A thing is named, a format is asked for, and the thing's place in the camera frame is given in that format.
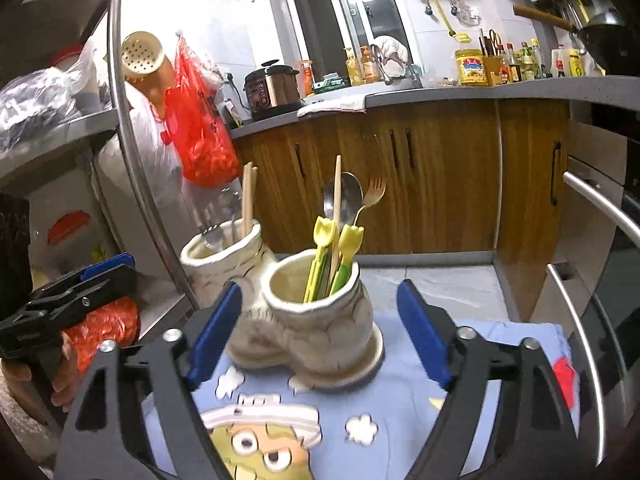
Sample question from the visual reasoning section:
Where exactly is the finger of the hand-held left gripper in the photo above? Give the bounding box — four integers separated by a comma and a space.
0, 309, 93, 358
27, 254, 138, 311

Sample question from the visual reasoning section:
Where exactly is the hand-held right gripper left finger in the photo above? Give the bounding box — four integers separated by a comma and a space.
52, 281, 244, 480

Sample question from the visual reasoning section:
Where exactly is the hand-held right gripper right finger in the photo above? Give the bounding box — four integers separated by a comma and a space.
396, 279, 601, 480

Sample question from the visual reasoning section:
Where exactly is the cream floral ceramic utensil holder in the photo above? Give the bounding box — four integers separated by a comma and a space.
179, 220, 376, 376

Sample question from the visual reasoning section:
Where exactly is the gold fork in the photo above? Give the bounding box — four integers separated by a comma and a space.
352, 176, 387, 228

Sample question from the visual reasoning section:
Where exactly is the large steel spoon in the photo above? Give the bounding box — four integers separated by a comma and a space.
322, 172, 363, 256

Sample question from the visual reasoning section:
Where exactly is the person's left hand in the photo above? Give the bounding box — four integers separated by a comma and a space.
50, 330, 82, 413

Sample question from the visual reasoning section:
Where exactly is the full red plastic bag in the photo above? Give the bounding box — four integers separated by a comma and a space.
65, 297, 141, 373

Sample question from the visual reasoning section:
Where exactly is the dark patterned cloth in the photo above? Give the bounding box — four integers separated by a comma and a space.
0, 192, 32, 321

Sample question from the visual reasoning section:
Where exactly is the blue cartoon printed cloth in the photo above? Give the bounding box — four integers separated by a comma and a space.
142, 310, 573, 480

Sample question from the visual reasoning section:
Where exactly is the white plastic bag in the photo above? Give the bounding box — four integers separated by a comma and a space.
125, 80, 183, 211

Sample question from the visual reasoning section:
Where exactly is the wooden kitchen cabinet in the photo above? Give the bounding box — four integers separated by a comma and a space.
232, 100, 571, 256

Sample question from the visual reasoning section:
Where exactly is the hanging red plastic bag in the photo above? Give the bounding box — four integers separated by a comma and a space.
162, 37, 240, 188

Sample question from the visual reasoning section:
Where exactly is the black plastic bag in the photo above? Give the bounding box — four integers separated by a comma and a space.
0, 67, 83, 151

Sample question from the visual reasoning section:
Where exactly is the built-in steel oven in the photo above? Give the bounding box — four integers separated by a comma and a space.
545, 157, 640, 461

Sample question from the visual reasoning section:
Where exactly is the dark electric pressure cooker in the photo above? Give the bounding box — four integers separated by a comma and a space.
243, 60, 301, 118

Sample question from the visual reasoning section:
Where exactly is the white dish cloth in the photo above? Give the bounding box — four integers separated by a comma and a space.
297, 95, 368, 117

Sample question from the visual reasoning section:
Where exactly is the steel kitchen faucet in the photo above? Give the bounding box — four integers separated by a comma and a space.
370, 44, 425, 87

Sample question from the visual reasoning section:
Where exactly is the green sponge pack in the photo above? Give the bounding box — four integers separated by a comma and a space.
314, 74, 351, 95

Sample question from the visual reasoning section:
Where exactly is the large yellow oil jug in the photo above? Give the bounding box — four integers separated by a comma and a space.
454, 49, 488, 86

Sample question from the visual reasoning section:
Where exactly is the clear cooking oil bottle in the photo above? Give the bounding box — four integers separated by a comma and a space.
361, 45, 382, 83
344, 47, 366, 86

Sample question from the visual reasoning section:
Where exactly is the wooden knife block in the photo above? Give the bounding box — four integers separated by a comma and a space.
480, 30, 503, 86

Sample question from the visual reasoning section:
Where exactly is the white rag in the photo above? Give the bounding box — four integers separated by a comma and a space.
372, 35, 412, 68

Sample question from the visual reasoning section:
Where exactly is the row of sauce bottles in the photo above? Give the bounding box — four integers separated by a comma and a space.
500, 39, 551, 83

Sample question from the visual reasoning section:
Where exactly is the kitchen window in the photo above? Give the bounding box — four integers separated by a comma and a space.
282, 0, 416, 96

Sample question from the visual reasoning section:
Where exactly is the black wok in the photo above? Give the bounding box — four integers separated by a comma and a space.
514, 4, 640, 76

